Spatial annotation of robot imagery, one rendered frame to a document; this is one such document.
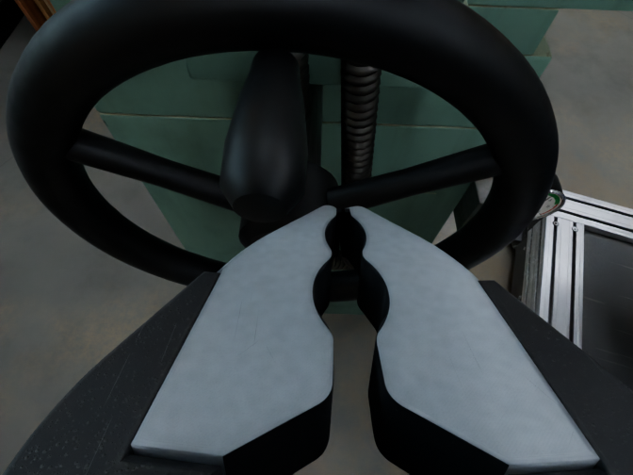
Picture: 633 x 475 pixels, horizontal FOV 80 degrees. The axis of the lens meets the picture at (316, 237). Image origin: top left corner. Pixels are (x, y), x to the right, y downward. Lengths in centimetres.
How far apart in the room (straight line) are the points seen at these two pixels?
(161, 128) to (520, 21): 36
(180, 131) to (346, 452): 80
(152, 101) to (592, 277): 97
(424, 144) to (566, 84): 144
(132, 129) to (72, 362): 81
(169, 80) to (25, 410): 96
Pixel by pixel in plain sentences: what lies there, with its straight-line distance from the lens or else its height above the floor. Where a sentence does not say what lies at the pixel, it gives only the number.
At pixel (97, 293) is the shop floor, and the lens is 122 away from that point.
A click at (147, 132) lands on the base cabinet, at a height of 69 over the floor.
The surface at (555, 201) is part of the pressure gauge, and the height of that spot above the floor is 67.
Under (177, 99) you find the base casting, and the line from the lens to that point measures 43.
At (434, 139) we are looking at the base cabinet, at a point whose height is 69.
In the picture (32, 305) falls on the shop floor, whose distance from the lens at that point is 129.
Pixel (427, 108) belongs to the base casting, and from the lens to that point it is 42.
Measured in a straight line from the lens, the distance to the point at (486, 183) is 54.
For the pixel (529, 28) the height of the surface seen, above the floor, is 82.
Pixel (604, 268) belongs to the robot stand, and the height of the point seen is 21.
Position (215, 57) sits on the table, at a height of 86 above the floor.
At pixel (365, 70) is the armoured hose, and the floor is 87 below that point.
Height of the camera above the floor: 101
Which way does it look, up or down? 62 degrees down
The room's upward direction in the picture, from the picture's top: 3 degrees clockwise
